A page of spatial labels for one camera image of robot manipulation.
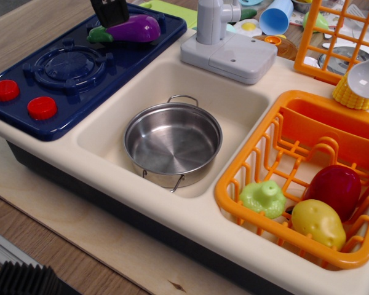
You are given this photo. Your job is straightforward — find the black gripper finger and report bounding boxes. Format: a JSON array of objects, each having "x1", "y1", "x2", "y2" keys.
[{"x1": 90, "y1": 0, "x2": 130, "y2": 28}]

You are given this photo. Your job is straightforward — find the purple toy eggplant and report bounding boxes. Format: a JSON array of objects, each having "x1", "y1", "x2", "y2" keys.
[{"x1": 87, "y1": 14, "x2": 161, "y2": 43}]

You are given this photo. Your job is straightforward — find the green cutting board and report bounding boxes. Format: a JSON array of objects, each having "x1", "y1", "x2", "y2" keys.
[{"x1": 139, "y1": 1, "x2": 197, "y2": 29}]

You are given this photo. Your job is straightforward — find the dark blue toy stove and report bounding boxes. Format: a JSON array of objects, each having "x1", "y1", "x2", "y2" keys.
[{"x1": 0, "y1": 4, "x2": 187, "y2": 141}]

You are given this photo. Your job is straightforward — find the red stove knob right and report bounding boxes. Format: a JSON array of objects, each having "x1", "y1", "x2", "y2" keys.
[{"x1": 27, "y1": 96, "x2": 58, "y2": 120}]

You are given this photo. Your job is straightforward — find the red stove knob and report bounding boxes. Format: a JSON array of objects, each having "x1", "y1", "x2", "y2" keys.
[
  {"x1": 0, "y1": 80, "x2": 20, "y2": 102},
  {"x1": 27, "y1": 96, "x2": 58, "y2": 120}
]

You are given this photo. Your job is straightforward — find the red stove knob left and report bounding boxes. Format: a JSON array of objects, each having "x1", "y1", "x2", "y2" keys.
[{"x1": 0, "y1": 80, "x2": 20, "y2": 102}]

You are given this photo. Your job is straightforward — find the grey toy faucet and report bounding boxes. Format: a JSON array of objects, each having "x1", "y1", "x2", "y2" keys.
[{"x1": 180, "y1": 1, "x2": 277, "y2": 85}]

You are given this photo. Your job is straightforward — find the dark green toy cucumber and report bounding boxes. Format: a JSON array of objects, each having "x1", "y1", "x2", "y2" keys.
[{"x1": 229, "y1": 7, "x2": 258, "y2": 25}]

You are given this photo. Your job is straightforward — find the toy fried egg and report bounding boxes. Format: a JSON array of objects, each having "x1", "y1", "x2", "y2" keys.
[{"x1": 234, "y1": 19, "x2": 263, "y2": 37}]

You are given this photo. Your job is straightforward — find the beige toy kitchen sink unit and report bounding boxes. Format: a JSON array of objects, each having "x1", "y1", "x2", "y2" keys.
[{"x1": 0, "y1": 38, "x2": 369, "y2": 294}]

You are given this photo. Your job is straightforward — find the light blue plastic cup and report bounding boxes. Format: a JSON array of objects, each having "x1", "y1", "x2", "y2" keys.
[{"x1": 259, "y1": 0, "x2": 293, "y2": 35}]

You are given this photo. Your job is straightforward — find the brown toy lid orange knob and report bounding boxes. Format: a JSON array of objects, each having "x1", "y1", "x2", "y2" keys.
[{"x1": 254, "y1": 35, "x2": 298, "y2": 61}]

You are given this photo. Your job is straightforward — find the orange plastic grid rack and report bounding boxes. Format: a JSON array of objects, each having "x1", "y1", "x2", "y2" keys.
[{"x1": 294, "y1": 1, "x2": 369, "y2": 85}]

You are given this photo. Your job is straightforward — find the steel pot behind rack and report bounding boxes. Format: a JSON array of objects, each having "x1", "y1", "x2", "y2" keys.
[{"x1": 318, "y1": 46, "x2": 369, "y2": 76}]

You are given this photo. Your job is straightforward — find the light green toy vegetable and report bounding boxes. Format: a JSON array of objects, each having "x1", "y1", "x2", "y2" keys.
[{"x1": 239, "y1": 180, "x2": 287, "y2": 219}]

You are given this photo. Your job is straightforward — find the yellow toy corn cob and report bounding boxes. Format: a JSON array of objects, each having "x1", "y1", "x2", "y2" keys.
[{"x1": 332, "y1": 72, "x2": 369, "y2": 111}]

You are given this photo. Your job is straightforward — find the orange dish drying basket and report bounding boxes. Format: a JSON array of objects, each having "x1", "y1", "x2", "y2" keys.
[{"x1": 215, "y1": 90, "x2": 369, "y2": 270}]

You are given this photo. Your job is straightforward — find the grey plastic spoon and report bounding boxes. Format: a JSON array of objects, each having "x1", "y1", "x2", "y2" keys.
[{"x1": 347, "y1": 60, "x2": 369, "y2": 99}]

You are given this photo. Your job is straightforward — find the black ribbed object bottom left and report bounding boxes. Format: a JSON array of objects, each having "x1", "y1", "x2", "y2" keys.
[{"x1": 0, "y1": 261, "x2": 79, "y2": 294}]

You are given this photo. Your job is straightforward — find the dark red toy fruit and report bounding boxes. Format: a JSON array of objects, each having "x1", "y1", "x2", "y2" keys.
[{"x1": 303, "y1": 165, "x2": 362, "y2": 222}]

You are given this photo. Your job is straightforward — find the yellow toy potato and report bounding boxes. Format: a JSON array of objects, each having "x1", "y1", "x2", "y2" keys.
[{"x1": 291, "y1": 199, "x2": 346, "y2": 251}]

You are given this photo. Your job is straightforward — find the steel pan with handles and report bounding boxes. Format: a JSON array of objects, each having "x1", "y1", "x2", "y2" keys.
[{"x1": 123, "y1": 95, "x2": 223, "y2": 192}]

